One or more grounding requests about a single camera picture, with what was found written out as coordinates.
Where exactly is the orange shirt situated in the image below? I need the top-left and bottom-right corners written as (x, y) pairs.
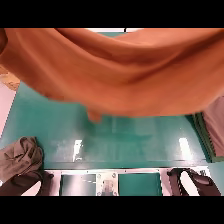
top-left (0, 27), bottom-right (224, 124)

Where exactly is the olive green garment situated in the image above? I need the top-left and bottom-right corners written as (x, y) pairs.
top-left (0, 135), bottom-right (45, 186)

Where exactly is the mauve garment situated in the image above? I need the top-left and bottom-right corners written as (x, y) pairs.
top-left (202, 95), bottom-right (224, 158)

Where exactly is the silver frame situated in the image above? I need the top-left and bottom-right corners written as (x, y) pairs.
top-left (42, 165), bottom-right (214, 197)

